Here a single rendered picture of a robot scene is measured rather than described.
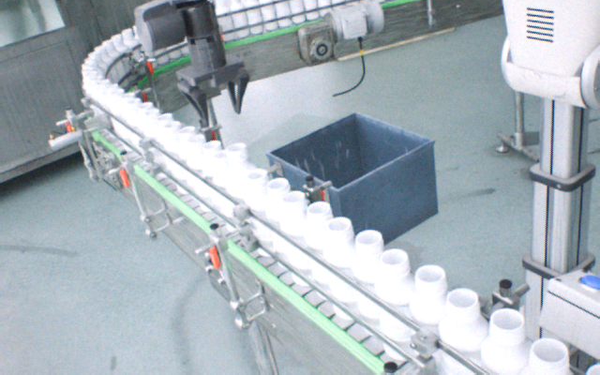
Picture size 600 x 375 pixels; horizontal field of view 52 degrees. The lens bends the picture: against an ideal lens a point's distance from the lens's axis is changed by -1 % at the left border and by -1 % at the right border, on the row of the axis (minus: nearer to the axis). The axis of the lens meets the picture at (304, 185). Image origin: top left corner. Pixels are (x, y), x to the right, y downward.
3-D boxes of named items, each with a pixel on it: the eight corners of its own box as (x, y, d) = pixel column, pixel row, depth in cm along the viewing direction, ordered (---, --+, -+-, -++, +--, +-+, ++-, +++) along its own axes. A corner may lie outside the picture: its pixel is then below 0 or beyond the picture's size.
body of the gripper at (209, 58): (177, 82, 104) (166, 39, 101) (229, 63, 109) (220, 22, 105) (194, 89, 99) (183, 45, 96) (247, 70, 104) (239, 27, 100)
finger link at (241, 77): (204, 118, 110) (192, 68, 105) (239, 105, 113) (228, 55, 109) (222, 127, 105) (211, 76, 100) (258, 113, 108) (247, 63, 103)
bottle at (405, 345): (382, 362, 88) (367, 271, 80) (386, 332, 93) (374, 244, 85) (424, 364, 86) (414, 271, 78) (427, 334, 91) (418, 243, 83)
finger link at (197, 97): (187, 126, 108) (173, 75, 104) (222, 112, 111) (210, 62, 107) (204, 135, 103) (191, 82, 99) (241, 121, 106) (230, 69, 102)
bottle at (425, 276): (460, 352, 87) (456, 259, 79) (459, 385, 82) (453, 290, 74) (418, 350, 88) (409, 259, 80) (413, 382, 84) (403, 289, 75)
